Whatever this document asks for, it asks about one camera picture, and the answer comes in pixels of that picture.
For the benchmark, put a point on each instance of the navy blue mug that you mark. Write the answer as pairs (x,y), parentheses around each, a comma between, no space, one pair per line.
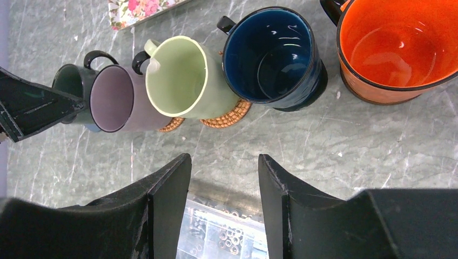
(271,58)

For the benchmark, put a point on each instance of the orange mug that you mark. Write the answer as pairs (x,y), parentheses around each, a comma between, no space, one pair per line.
(391,52)

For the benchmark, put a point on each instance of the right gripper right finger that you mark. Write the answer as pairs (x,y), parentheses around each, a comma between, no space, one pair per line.
(303,222)

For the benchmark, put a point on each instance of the lilac mug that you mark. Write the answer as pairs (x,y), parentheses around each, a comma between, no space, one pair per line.
(119,102)

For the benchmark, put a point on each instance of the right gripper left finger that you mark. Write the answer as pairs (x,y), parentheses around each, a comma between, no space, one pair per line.
(141,220)

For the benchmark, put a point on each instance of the cream mug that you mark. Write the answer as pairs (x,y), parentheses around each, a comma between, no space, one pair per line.
(185,79)

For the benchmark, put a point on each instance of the floral tray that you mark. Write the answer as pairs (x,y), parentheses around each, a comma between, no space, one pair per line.
(127,13)

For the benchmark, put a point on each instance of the grey mug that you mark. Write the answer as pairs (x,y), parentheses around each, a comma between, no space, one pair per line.
(78,81)

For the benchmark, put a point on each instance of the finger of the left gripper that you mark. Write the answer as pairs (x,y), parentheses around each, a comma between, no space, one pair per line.
(29,108)

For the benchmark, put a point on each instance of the clear plastic screw organizer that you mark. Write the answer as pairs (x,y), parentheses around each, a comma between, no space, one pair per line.
(211,229)

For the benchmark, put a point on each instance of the blue smiley coaster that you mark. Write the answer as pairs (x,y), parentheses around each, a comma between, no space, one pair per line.
(93,128)

